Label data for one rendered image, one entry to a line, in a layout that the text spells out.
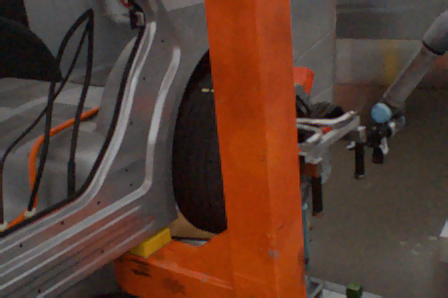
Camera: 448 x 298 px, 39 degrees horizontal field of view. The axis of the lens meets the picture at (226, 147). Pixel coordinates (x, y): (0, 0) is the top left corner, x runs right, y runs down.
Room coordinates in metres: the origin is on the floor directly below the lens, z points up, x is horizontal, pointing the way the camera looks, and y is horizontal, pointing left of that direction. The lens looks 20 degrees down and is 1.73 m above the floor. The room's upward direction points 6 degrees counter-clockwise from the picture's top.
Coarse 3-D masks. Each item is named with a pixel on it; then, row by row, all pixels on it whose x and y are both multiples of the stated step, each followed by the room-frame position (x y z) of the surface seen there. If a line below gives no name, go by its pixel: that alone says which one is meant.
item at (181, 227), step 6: (180, 216) 3.52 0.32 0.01; (174, 222) 3.44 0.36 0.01; (180, 222) 3.42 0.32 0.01; (186, 222) 3.42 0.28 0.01; (174, 228) 3.35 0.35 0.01; (180, 228) 3.35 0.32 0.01; (186, 228) 3.34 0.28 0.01; (192, 228) 3.33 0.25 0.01; (174, 234) 3.28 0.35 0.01; (180, 234) 3.27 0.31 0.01; (186, 234) 3.27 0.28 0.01; (192, 234) 3.26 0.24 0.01; (198, 234) 3.25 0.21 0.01; (204, 234) 3.25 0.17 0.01; (210, 234) 3.24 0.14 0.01; (216, 234) 3.23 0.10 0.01
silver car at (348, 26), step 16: (336, 0) 4.57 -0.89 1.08; (352, 0) 4.51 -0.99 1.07; (368, 0) 4.47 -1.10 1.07; (384, 0) 4.44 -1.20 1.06; (400, 0) 4.42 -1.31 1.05; (416, 0) 4.42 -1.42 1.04; (432, 0) 4.45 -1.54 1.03; (336, 16) 4.58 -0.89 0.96; (352, 16) 4.52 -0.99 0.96; (368, 16) 4.47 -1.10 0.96; (384, 16) 4.44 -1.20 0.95; (400, 16) 4.43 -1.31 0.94; (416, 16) 4.43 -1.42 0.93; (432, 16) 4.46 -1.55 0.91; (336, 32) 4.63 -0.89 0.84; (352, 32) 4.56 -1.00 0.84; (368, 32) 4.51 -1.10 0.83; (384, 32) 4.48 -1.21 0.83; (400, 32) 4.46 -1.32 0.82; (416, 32) 4.46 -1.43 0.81
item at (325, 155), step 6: (300, 144) 2.15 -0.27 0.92; (300, 150) 2.11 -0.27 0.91; (324, 150) 2.09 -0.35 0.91; (318, 156) 2.06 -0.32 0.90; (324, 156) 2.09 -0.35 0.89; (330, 156) 2.13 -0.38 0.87; (324, 162) 2.09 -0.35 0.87; (330, 162) 2.12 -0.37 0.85; (324, 168) 2.09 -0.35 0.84; (330, 168) 2.12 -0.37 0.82; (300, 174) 2.07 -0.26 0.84; (324, 174) 2.09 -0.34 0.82; (300, 180) 2.08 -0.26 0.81; (306, 180) 2.07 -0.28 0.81; (324, 180) 2.09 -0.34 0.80
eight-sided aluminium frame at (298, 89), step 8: (296, 88) 2.24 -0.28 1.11; (296, 96) 2.27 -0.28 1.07; (304, 96) 2.29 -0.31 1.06; (296, 104) 2.32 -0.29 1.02; (304, 104) 2.30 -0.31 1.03; (312, 104) 2.33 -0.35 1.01; (304, 112) 2.36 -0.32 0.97; (320, 128) 2.38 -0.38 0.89; (304, 184) 2.34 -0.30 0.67; (304, 200) 2.27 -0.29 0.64
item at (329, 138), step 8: (336, 128) 2.12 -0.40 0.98; (344, 128) 2.12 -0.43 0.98; (352, 128) 2.17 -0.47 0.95; (328, 136) 2.04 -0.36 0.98; (336, 136) 2.07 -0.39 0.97; (320, 144) 1.98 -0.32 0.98; (328, 144) 2.02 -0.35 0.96; (304, 152) 1.92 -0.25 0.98; (312, 152) 1.93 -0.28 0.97; (320, 152) 1.98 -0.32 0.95; (304, 160) 1.89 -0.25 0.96
